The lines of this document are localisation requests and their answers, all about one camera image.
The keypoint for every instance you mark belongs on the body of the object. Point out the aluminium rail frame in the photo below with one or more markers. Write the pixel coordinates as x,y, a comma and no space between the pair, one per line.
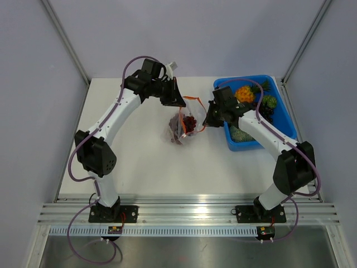
188,210

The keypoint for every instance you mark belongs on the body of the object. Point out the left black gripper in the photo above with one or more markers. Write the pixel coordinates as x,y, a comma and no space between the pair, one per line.
174,97

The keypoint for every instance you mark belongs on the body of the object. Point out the dark purple grape bunch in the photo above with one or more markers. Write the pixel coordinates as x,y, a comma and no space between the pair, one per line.
173,128

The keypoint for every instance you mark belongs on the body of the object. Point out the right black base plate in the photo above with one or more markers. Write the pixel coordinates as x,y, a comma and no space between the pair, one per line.
250,214

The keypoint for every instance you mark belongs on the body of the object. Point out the green cantaloupe melon toy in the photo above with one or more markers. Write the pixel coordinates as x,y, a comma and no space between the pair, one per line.
237,135

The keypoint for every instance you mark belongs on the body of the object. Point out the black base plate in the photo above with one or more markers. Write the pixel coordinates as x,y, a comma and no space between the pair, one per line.
117,214
250,214

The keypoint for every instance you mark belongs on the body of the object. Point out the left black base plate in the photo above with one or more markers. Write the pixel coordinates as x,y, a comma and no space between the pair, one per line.
117,214

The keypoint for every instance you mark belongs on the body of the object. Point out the orange toy pineapple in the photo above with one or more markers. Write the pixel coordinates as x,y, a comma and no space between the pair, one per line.
245,94

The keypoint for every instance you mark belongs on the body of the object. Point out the white slotted cable duct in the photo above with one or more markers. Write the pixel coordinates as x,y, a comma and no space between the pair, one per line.
155,231

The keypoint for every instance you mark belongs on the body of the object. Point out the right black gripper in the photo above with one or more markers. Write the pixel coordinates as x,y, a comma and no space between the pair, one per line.
209,121

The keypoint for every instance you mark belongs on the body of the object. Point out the blue black grape bunch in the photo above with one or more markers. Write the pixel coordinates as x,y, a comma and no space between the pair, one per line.
266,112

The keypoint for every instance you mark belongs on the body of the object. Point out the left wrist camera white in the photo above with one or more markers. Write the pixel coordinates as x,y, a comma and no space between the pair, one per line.
170,67

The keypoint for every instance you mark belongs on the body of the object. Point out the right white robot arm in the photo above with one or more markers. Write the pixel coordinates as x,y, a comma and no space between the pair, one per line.
295,162

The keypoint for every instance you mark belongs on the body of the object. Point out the small green round fruit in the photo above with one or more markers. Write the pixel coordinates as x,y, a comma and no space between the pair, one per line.
270,101

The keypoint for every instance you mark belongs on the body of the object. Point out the blue plastic bin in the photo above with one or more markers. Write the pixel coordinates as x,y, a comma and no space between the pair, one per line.
281,118

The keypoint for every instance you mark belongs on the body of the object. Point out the clear zip bag orange zipper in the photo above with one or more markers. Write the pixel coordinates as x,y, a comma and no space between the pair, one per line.
194,107

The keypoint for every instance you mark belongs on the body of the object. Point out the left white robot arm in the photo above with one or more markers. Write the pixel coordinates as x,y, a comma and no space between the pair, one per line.
93,148

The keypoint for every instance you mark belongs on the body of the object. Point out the red grape bunch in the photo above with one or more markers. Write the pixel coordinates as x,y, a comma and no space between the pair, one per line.
189,124

